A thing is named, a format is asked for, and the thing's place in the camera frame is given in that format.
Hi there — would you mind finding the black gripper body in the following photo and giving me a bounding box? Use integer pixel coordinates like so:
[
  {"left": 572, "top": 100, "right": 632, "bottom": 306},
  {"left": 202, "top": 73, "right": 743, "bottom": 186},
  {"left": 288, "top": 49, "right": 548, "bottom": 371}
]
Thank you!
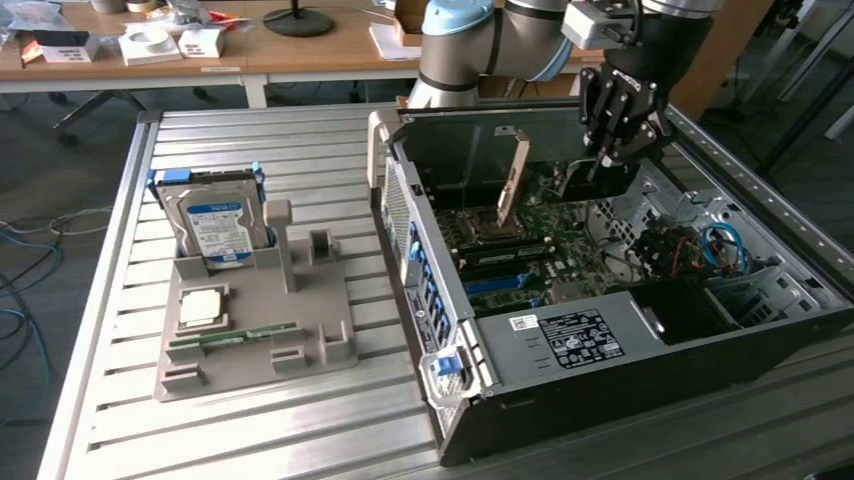
[{"left": 597, "top": 14, "right": 716, "bottom": 99}]

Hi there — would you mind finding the Nvidia graphics card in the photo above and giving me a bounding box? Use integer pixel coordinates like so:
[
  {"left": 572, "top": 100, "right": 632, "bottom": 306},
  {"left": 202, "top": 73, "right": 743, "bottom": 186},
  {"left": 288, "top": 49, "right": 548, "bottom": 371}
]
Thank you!
[{"left": 496, "top": 127, "right": 636, "bottom": 227}]

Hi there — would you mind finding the wooden cabinet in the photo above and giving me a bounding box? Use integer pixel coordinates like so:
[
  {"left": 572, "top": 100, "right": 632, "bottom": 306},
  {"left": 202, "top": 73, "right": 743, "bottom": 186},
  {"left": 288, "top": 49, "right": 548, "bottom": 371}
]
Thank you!
[{"left": 669, "top": 0, "right": 779, "bottom": 121}]

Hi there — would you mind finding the perforated metal disk bay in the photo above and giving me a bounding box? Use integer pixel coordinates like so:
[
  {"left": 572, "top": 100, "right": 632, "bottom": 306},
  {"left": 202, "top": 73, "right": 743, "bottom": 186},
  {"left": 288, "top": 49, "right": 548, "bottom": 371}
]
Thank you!
[{"left": 596, "top": 149, "right": 675, "bottom": 226}]

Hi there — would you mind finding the green motherboard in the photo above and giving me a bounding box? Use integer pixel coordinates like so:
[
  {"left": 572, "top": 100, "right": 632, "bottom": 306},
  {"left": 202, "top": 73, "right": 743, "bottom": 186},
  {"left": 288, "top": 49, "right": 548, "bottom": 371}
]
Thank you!
[{"left": 432, "top": 192, "right": 641, "bottom": 319}]

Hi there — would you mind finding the CPU socket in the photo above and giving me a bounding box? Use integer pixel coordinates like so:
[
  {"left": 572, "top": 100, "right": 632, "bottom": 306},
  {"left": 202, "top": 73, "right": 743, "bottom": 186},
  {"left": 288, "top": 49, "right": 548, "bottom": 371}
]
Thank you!
[{"left": 459, "top": 207, "right": 528, "bottom": 241}]

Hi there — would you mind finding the installed black RAM stick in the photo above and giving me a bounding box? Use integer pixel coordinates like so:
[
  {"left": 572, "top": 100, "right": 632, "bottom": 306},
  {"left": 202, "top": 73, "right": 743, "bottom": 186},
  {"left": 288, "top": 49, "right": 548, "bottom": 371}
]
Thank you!
[{"left": 459, "top": 248, "right": 556, "bottom": 267}]

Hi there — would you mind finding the white paper stack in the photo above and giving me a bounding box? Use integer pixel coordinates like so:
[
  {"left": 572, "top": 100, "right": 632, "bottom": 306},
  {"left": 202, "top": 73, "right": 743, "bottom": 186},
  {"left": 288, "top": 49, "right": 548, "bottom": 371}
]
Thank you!
[{"left": 368, "top": 22, "right": 423, "bottom": 62}]

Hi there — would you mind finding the brown cardboard box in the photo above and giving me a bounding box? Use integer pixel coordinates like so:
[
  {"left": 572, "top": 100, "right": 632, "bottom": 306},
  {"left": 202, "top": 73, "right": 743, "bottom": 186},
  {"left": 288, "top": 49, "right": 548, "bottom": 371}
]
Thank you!
[{"left": 392, "top": 0, "right": 427, "bottom": 36}]

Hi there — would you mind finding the long expansion slot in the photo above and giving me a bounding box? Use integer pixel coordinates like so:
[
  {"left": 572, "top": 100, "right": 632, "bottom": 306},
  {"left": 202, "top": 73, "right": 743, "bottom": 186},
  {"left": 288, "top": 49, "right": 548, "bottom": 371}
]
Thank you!
[{"left": 464, "top": 273, "right": 532, "bottom": 297}]

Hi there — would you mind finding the wooden desk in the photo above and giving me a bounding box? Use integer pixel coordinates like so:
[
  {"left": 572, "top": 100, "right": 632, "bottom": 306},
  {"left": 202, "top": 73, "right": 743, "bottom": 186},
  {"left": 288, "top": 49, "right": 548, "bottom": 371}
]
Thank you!
[{"left": 0, "top": 0, "right": 608, "bottom": 109}]

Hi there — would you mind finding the black lamp base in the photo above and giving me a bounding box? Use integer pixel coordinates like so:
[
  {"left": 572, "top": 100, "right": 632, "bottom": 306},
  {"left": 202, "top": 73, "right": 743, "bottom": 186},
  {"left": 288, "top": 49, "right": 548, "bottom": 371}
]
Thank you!
[{"left": 261, "top": 0, "right": 335, "bottom": 39}]

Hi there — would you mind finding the grey power supply unit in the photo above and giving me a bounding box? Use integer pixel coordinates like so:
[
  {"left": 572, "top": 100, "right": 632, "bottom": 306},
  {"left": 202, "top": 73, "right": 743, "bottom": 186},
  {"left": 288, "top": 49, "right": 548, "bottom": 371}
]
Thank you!
[{"left": 469, "top": 292, "right": 659, "bottom": 389}]

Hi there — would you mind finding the black open PC case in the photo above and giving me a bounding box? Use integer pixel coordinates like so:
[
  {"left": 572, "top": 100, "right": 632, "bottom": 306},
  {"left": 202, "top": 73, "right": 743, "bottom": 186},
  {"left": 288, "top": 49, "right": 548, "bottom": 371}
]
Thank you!
[{"left": 364, "top": 91, "right": 854, "bottom": 469}]

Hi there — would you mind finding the blue case latch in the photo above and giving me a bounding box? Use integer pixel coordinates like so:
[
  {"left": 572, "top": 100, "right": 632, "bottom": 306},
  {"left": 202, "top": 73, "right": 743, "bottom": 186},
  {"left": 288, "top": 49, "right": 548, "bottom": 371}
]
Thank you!
[{"left": 429, "top": 353, "right": 468, "bottom": 376}]

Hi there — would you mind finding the red yellow packet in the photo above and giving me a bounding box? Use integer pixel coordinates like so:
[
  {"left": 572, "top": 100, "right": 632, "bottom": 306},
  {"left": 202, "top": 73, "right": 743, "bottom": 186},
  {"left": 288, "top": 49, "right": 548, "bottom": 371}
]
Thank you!
[{"left": 205, "top": 9, "right": 254, "bottom": 29}]

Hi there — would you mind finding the small white labelled box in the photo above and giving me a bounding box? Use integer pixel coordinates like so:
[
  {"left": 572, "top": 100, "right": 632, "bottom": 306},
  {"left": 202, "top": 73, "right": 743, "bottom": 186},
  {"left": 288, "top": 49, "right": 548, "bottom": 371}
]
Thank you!
[{"left": 177, "top": 27, "right": 226, "bottom": 60}]

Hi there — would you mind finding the hard disk in blue carrier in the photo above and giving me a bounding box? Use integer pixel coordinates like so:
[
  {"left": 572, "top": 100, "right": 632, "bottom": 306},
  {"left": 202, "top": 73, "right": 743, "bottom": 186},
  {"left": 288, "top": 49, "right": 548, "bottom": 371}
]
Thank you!
[{"left": 145, "top": 162, "right": 268, "bottom": 266}]

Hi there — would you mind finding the grey parts rack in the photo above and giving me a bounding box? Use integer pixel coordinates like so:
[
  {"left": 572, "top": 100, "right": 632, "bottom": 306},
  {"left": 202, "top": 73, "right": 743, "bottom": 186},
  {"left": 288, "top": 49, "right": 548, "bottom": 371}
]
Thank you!
[{"left": 153, "top": 199, "right": 363, "bottom": 404}]

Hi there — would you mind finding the white box with tape roll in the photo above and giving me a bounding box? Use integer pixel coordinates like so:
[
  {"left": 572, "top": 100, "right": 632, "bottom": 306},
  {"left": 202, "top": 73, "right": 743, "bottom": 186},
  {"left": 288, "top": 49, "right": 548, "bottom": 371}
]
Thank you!
[{"left": 117, "top": 27, "right": 184, "bottom": 67}]

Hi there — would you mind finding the green RAM stick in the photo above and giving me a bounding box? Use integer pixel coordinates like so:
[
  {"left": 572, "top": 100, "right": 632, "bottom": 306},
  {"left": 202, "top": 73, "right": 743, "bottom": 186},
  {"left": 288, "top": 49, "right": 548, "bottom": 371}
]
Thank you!
[{"left": 169, "top": 322, "right": 300, "bottom": 351}]

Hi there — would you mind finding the silver CPU chip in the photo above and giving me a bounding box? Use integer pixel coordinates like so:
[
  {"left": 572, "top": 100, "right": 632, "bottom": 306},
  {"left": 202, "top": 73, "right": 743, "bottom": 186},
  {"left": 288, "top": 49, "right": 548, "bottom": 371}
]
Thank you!
[{"left": 180, "top": 290, "right": 224, "bottom": 329}]

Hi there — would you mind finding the black and white box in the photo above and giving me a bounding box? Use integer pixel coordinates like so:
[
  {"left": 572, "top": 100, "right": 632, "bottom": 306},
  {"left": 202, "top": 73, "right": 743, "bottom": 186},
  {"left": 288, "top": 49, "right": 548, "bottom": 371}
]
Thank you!
[{"left": 30, "top": 29, "right": 101, "bottom": 65}]

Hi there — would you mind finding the clear plastic bag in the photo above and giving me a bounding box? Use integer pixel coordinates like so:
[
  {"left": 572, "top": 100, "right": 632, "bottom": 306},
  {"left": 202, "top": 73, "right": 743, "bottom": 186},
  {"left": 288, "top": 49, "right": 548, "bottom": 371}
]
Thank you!
[{"left": 0, "top": 0, "right": 68, "bottom": 31}]

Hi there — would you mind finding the light grey wrist camera box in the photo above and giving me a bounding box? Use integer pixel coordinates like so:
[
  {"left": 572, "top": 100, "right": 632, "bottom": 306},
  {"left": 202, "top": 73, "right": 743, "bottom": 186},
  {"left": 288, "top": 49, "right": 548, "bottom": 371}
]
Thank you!
[{"left": 561, "top": 0, "right": 643, "bottom": 51}]

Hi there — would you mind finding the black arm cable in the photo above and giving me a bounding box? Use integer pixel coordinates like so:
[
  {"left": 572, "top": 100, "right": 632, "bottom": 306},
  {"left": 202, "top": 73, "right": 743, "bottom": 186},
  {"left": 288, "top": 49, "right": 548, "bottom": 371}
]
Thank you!
[{"left": 488, "top": 9, "right": 507, "bottom": 77}]

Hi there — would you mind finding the blue disk wire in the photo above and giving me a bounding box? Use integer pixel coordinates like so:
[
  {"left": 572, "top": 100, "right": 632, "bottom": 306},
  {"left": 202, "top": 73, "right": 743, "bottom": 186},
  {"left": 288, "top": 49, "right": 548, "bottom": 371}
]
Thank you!
[{"left": 703, "top": 222, "right": 754, "bottom": 275}]

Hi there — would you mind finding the black red wire bundle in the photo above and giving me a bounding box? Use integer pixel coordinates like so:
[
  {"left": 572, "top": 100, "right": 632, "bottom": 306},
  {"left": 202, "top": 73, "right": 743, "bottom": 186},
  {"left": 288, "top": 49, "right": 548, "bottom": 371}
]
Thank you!
[{"left": 632, "top": 224, "right": 708, "bottom": 279}]

